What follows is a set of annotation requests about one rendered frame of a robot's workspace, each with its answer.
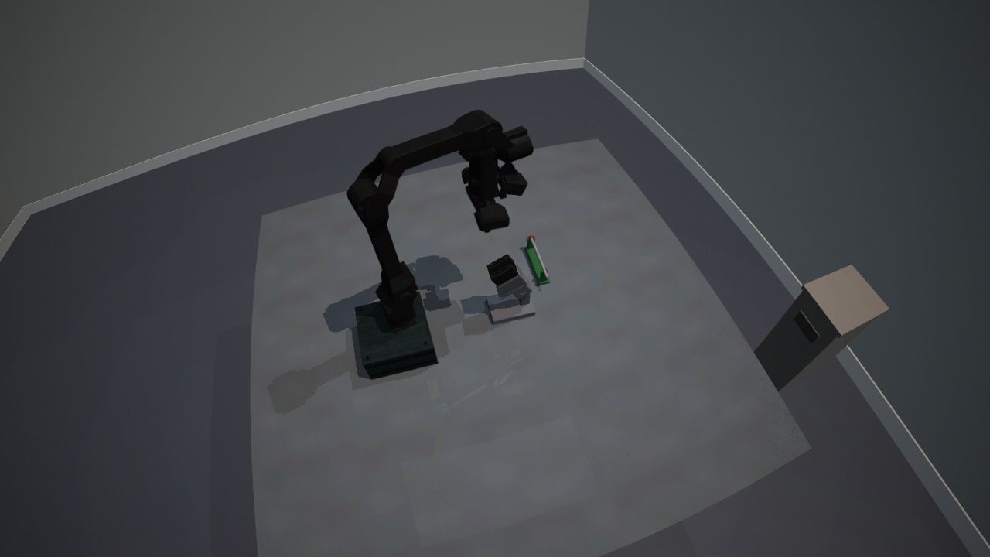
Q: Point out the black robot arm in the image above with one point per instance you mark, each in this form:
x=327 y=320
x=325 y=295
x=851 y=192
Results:
x=481 y=142

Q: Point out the grey tapered pin with dark red head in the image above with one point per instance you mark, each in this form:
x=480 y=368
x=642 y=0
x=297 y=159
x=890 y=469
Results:
x=531 y=237

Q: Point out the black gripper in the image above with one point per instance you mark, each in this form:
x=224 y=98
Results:
x=482 y=191

